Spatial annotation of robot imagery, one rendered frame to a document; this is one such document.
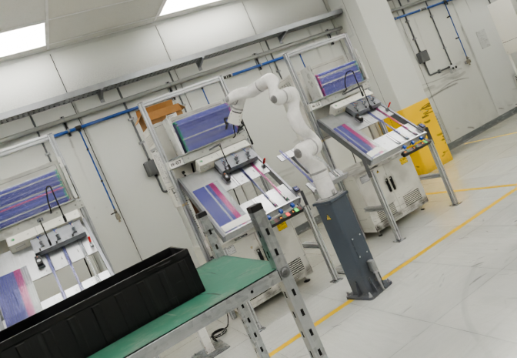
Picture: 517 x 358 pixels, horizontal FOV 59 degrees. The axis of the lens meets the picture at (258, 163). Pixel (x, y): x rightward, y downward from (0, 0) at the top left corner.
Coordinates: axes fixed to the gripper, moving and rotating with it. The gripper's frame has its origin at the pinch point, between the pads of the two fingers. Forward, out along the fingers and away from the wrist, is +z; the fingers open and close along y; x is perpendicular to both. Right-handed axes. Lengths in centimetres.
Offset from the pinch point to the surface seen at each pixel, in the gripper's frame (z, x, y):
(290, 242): 80, -8, -69
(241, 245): 84, 16, -33
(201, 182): 48, 4, 13
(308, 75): -39, -107, -38
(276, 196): 39, 5, -48
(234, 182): 41.6, -2.1, -11.4
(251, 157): 25.1, -23.1, -16.6
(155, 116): 20, -34, 75
